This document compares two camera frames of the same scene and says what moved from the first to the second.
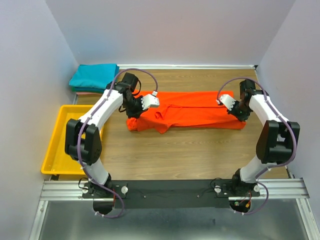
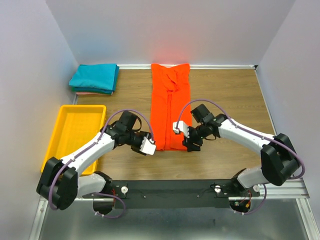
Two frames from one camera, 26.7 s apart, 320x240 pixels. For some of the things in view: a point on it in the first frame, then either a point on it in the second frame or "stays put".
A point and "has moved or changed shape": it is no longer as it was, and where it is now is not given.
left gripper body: (134, 106) to (135, 139)
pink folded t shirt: (84, 93) stays put
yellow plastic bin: (56, 161) stays put
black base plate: (202, 193) stays put
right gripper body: (240, 111) to (196, 136)
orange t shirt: (185, 110) has moved or changed shape
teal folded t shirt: (94, 75) stays put
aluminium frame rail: (283, 189) stays put
